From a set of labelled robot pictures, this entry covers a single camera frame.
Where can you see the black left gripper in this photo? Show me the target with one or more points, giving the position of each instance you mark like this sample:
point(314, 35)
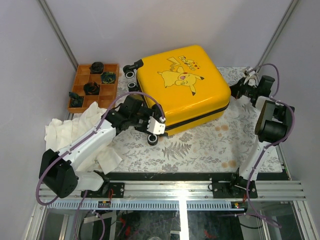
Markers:
point(148, 113)

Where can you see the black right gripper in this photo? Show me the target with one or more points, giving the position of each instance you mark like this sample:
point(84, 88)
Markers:
point(236, 90)

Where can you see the yellow suitcase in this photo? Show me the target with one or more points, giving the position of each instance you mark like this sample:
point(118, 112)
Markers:
point(185, 83)

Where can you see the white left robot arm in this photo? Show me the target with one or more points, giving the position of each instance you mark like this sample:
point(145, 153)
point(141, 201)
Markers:
point(59, 169)

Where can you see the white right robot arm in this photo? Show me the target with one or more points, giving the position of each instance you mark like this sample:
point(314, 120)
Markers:
point(274, 124)

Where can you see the wooden compartment organizer tray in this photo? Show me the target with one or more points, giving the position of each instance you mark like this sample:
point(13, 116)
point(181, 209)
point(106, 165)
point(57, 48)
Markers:
point(108, 92)

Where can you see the blue green rolled sock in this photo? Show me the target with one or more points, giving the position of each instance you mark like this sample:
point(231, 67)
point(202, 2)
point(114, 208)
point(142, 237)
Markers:
point(108, 77)

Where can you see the black rolled sock middle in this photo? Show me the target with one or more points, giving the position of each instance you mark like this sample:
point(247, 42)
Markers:
point(91, 89)

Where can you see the black rolled sock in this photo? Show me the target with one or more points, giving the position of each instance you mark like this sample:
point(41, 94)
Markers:
point(96, 68)
point(91, 89)

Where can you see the dark green rolled sock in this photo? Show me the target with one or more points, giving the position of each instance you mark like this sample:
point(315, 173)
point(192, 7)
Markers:
point(76, 101)

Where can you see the black rolled sock top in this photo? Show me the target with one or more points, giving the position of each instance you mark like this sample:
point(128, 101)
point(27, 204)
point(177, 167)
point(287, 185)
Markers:
point(96, 68)

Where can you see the white crumpled towel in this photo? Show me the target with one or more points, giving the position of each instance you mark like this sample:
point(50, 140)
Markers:
point(59, 134)

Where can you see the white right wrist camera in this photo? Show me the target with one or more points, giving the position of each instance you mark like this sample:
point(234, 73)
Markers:
point(251, 78)

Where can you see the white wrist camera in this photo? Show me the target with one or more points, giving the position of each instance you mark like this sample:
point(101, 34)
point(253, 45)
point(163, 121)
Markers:
point(251, 78)
point(156, 127)

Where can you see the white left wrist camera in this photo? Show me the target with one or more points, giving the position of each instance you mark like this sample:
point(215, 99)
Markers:
point(156, 127)

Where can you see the aluminium mounting rail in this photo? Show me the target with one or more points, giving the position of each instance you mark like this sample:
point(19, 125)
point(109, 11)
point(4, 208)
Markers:
point(290, 190)

